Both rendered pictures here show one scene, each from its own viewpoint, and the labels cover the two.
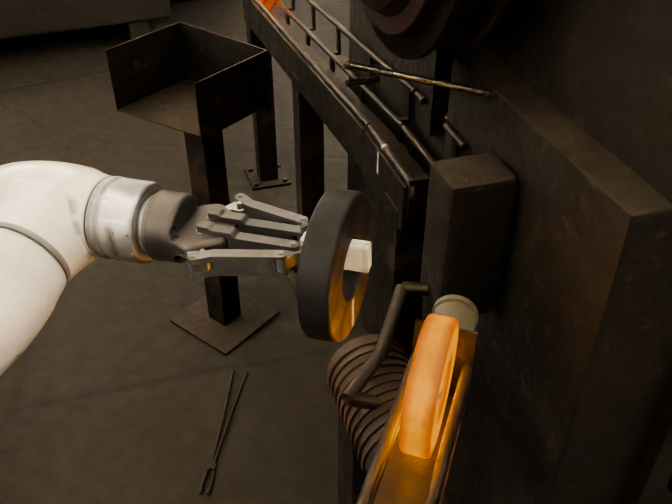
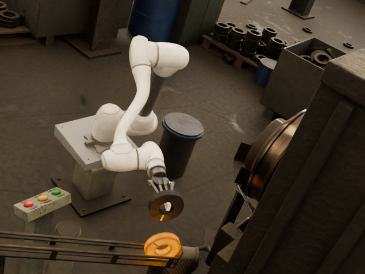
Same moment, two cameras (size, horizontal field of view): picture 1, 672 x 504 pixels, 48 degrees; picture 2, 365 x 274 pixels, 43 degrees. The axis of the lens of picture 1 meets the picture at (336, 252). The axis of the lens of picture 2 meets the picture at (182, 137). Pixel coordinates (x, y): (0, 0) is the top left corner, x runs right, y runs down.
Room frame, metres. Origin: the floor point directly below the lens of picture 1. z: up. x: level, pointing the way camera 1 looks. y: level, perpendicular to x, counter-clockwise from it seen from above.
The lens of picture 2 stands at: (-0.44, -1.08, 2.15)
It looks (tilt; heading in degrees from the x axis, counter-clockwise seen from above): 32 degrees down; 47
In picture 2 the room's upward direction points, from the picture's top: 19 degrees clockwise
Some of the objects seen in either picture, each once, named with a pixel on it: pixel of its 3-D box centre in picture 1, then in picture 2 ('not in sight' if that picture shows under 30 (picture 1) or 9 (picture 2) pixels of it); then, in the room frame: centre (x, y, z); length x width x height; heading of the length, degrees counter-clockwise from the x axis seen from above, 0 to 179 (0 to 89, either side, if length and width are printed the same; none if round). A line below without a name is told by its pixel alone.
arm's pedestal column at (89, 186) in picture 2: not in sight; (95, 173); (0.81, 0.98, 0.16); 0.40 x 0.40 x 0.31; 9
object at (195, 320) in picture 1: (205, 198); (236, 202); (1.46, 0.30, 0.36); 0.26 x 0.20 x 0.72; 52
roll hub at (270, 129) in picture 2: not in sight; (267, 146); (1.05, -0.01, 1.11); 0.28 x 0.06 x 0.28; 17
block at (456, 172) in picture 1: (466, 239); (225, 249); (0.86, -0.19, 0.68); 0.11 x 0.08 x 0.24; 107
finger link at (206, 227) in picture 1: (248, 246); (159, 188); (0.61, 0.09, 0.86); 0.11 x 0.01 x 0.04; 71
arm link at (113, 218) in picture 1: (133, 220); (156, 169); (0.67, 0.22, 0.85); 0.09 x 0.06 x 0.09; 162
